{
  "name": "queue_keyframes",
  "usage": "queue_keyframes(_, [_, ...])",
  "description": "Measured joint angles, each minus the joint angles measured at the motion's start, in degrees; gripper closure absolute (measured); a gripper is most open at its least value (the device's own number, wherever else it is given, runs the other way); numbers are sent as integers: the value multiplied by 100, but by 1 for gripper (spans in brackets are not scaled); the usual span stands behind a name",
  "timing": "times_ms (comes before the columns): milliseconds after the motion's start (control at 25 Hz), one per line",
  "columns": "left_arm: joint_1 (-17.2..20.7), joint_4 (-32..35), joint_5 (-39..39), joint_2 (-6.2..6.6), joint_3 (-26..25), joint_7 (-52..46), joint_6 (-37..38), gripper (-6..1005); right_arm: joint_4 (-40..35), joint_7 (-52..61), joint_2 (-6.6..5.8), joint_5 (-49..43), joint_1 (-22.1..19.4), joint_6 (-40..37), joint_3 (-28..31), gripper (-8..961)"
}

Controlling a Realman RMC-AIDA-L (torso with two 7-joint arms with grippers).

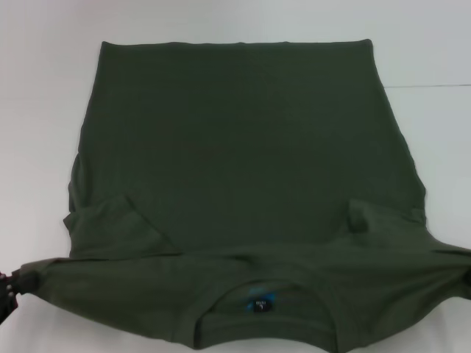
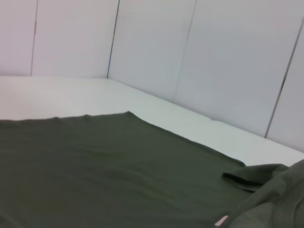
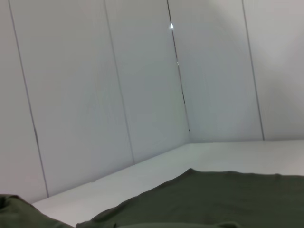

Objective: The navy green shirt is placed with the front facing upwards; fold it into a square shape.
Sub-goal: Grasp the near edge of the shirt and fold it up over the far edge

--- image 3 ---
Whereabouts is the dark green FREE t-shirt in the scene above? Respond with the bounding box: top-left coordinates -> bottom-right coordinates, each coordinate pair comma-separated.
0,168 -> 304,228

